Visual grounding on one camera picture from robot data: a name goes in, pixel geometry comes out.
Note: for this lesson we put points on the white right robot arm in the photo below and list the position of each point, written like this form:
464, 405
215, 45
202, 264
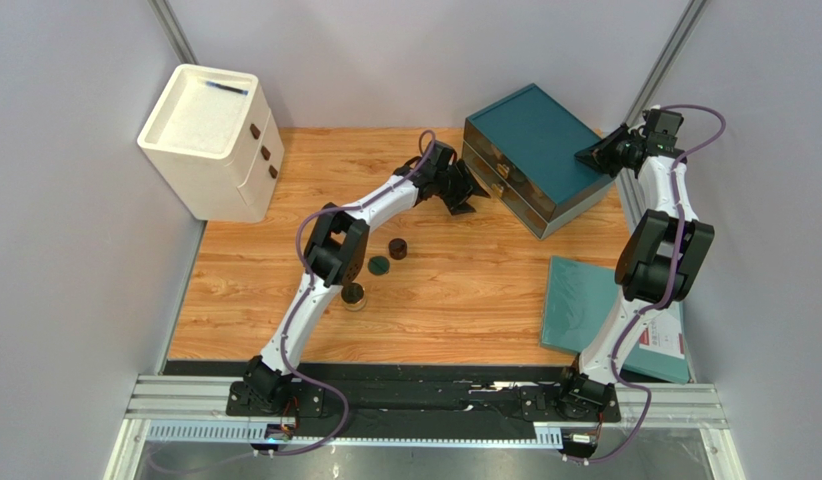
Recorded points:
658, 265

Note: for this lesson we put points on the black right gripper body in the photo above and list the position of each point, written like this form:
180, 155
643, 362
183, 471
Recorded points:
614, 152

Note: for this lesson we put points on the white paper label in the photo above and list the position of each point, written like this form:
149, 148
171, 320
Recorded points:
664, 335

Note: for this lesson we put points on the teal flat box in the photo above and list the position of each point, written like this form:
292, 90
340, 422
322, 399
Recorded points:
579, 297

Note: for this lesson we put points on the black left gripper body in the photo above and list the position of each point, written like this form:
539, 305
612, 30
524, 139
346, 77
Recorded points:
456, 190

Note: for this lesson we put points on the black pen on cabinet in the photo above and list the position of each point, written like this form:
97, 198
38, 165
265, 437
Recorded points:
227, 88

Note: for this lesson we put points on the white three-drawer cabinet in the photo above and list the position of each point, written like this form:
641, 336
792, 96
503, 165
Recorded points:
220, 152

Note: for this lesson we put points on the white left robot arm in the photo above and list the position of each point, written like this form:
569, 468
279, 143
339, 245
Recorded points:
331, 245

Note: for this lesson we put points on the dark brown small jar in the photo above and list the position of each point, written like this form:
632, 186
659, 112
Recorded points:
398, 248

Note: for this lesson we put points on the aluminium mounting rail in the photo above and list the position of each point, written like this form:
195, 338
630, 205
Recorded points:
193, 408

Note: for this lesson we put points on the teal drawer organizer box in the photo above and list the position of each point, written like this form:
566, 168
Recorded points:
522, 148

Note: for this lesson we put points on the black-lid powder jar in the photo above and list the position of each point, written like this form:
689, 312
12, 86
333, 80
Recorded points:
353, 297

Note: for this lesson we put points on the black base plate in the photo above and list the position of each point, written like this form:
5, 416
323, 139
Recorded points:
520, 400

